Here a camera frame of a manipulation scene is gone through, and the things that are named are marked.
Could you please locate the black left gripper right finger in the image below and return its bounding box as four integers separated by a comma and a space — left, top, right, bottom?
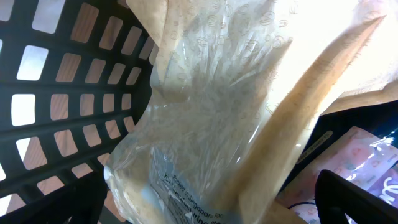
315, 170, 397, 224

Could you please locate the grey plastic slotted basket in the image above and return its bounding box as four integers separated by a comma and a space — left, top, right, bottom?
1, 0, 154, 223

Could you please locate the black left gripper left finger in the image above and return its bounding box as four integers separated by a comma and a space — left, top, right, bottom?
0, 172, 108, 224

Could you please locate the colourful Kleenex tissue multipack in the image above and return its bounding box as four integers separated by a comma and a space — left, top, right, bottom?
276, 102, 398, 224

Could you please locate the beige paper pouch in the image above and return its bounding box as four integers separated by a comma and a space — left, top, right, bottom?
104, 0, 397, 223

